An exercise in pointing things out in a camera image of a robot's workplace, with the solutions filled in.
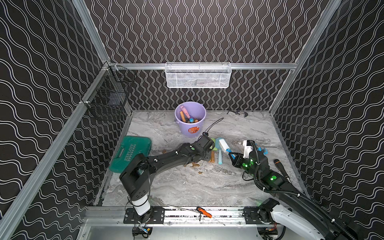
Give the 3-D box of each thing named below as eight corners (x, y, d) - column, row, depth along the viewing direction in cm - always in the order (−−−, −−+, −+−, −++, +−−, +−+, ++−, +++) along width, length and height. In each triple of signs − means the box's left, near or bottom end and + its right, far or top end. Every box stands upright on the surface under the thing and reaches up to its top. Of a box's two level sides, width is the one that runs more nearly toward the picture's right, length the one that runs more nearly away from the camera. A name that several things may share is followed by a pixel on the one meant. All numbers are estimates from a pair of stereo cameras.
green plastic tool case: (113, 172, 91) (109, 168, 86) (124, 140, 106) (121, 136, 101) (146, 172, 91) (144, 168, 87) (152, 140, 106) (151, 136, 101)
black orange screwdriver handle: (284, 179, 89) (286, 177, 86) (273, 161, 96) (275, 159, 94) (287, 178, 89) (289, 176, 87) (276, 160, 96) (278, 158, 94)
